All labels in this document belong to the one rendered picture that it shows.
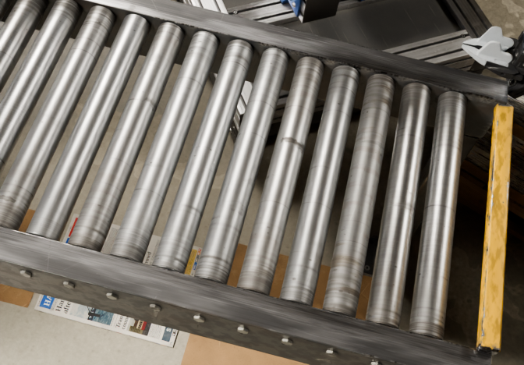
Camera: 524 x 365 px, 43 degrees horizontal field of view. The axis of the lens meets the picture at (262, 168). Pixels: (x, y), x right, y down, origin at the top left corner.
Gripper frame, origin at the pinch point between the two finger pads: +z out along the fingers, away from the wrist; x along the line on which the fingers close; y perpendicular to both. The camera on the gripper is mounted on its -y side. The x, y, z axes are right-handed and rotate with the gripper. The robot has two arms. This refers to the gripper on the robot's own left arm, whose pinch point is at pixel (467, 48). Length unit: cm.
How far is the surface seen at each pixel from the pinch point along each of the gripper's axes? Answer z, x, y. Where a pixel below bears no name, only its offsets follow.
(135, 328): 56, 48, -76
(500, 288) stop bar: -7, 49, 6
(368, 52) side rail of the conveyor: 18.5, 9.9, 3.6
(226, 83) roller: 41.1, 24.1, 3.6
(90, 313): 68, 47, -76
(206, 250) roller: 36, 54, 3
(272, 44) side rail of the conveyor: 35.5, 13.4, 3.6
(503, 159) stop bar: -6.1, 27.0, 5.6
